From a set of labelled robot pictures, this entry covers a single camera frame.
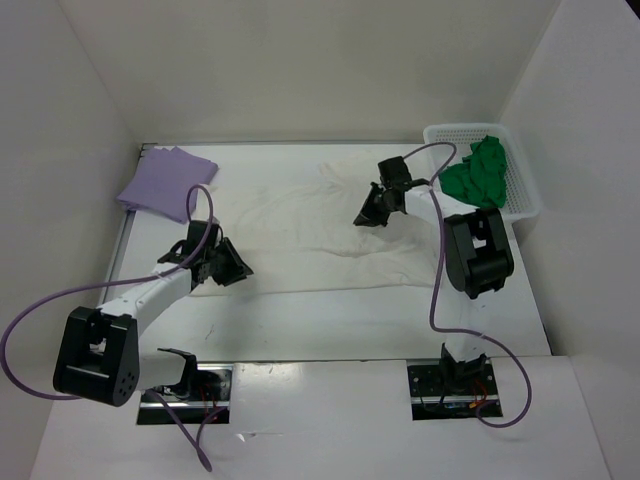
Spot cream white t-shirt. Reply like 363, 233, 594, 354
193, 152, 438, 297

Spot purple t-shirt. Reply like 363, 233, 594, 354
116, 147, 219, 224

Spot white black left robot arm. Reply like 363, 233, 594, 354
53, 237, 253, 407

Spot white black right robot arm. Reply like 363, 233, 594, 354
354, 181, 514, 393

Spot green garment in basket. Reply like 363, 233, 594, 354
439, 136, 507, 208

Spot white plastic laundry basket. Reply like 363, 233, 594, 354
423, 123, 541, 224

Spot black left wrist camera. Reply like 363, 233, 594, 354
158, 220, 221, 268

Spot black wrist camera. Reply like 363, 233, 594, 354
378, 156, 430, 192
158, 220, 221, 268

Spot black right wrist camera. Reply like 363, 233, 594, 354
378, 156, 430, 192

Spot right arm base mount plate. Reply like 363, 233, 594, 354
406, 360, 503, 421

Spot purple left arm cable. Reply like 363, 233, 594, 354
0, 183, 231, 474

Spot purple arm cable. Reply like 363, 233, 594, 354
0, 183, 231, 474
399, 142, 532, 429

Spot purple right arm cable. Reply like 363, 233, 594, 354
399, 142, 532, 429

